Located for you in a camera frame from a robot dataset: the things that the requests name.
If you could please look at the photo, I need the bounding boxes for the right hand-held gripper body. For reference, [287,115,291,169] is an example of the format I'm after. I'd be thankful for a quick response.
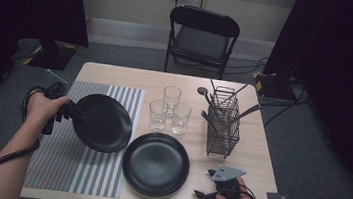
[207,163,248,199]

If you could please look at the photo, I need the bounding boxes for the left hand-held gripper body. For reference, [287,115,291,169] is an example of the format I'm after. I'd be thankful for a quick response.
[39,69,80,139]

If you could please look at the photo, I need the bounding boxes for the black round plate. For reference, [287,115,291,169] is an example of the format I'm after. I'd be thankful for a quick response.
[119,128,194,199]
[67,90,137,157]

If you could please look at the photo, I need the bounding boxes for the dark wire cutlery basket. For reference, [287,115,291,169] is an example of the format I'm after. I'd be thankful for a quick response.
[202,84,246,161]

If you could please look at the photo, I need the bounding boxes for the clear drinking glass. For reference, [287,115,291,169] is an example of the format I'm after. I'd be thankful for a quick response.
[170,101,193,136]
[146,98,169,133]
[161,84,183,118]

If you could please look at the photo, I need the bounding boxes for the person's left hand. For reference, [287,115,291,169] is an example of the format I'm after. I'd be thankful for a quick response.
[23,91,72,135]

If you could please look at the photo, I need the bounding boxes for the stand base with hazard tape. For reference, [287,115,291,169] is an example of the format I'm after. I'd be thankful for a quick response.
[250,69,299,101]
[21,36,79,73]

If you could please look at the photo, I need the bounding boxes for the grey tape piece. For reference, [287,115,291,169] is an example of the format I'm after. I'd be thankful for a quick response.
[266,190,290,199]

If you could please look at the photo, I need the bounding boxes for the grey white striped placemat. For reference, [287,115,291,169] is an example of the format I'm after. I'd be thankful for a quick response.
[23,75,146,199]

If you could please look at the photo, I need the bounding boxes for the dark metal spoon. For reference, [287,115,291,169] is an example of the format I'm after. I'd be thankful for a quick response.
[194,86,225,121]

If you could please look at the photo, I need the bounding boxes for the thin metal rod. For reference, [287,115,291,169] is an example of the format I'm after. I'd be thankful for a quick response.
[228,81,250,103]
[207,78,219,97]

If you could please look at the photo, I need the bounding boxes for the black curtain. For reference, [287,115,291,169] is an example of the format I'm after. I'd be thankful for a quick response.
[248,0,353,199]
[0,0,95,137]

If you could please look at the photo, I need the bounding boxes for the black folding chair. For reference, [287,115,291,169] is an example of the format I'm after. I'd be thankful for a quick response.
[162,2,243,82]

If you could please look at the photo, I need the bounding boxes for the grey flat-handled utensil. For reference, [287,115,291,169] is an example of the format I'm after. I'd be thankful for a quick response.
[219,100,261,135]

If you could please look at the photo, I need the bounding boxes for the black floor cable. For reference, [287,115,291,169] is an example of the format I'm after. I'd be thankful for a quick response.
[256,78,313,132]
[224,53,269,79]

